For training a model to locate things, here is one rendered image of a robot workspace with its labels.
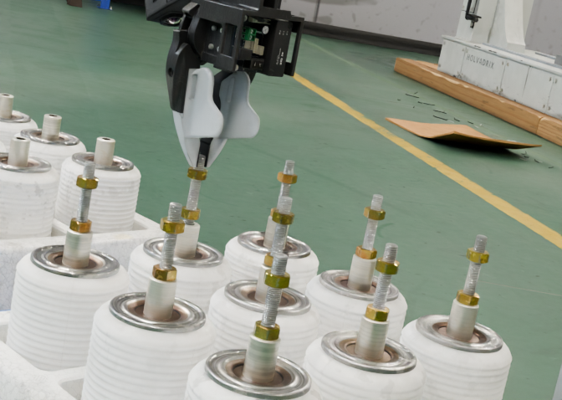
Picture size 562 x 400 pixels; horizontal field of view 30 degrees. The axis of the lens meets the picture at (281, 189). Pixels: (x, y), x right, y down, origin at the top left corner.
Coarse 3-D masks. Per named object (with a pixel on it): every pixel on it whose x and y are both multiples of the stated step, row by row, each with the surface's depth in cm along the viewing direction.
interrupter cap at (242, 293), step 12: (228, 288) 89; (240, 288) 90; (252, 288) 91; (288, 288) 92; (240, 300) 87; (252, 300) 88; (288, 300) 90; (300, 300) 90; (288, 312) 86; (300, 312) 87
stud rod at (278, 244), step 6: (282, 198) 88; (288, 198) 87; (282, 204) 88; (288, 204) 87; (282, 210) 88; (288, 210) 88; (276, 228) 88; (282, 228) 88; (276, 234) 88; (282, 234) 88; (276, 240) 88; (282, 240) 88; (276, 246) 88; (282, 246) 88; (276, 252) 88; (282, 252) 89
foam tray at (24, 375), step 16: (0, 320) 93; (0, 336) 92; (0, 352) 86; (16, 352) 87; (0, 368) 84; (16, 368) 84; (32, 368) 84; (80, 368) 86; (0, 384) 84; (16, 384) 82; (32, 384) 82; (48, 384) 82; (64, 384) 84; (80, 384) 85
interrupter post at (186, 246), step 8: (184, 232) 96; (192, 232) 96; (176, 240) 97; (184, 240) 96; (192, 240) 97; (176, 248) 97; (184, 248) 96; (192, 248) 97; (184, 256) 97; (192, 256) 97
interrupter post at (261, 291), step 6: (264, 264) 89; (264, 270) 88; (258, 276) 89; (258, 282) 89; (258, 288) 89; (264, 288) 88; (258, 294) 89; (264, 294) 88; (258, 300) 89; (264, 300) 89
